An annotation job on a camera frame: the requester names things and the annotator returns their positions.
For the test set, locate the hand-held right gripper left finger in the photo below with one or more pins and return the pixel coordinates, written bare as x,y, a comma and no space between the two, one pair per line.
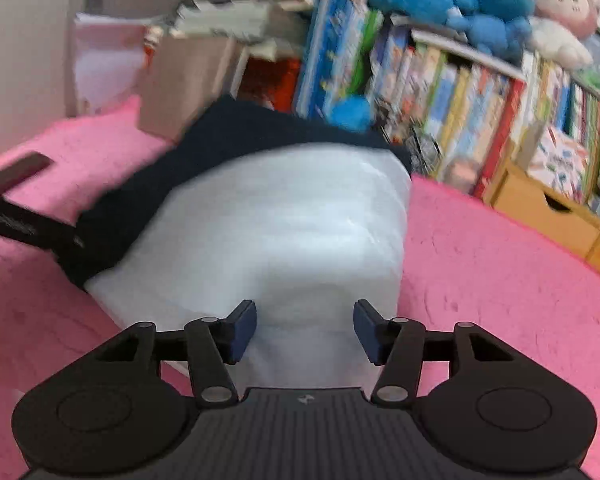
242,332

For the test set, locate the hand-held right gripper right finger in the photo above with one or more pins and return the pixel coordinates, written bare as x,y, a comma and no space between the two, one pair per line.
367,332

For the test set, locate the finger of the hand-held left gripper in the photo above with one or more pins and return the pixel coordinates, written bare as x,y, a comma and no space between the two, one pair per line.
25,225

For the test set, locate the navy and white jacket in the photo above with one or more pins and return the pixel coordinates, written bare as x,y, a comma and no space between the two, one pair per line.
280,220

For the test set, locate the pink bunny print blanket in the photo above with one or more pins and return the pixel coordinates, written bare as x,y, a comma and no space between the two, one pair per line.
480,285

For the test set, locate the black miniature bicycle model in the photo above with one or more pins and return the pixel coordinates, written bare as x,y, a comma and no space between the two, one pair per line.
420,147

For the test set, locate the wooden drawer box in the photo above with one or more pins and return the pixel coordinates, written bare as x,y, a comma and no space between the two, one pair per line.
540,210

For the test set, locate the blue plush ball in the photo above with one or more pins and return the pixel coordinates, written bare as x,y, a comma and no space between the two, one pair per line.
352,114

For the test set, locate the row of colourful books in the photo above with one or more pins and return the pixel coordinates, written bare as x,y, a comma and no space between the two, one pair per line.
460,105

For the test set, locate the stack of papers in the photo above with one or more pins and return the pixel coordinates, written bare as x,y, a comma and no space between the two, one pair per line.
230,15

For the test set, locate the pink and white bunny plush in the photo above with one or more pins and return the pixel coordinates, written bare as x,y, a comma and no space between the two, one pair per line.
560,10

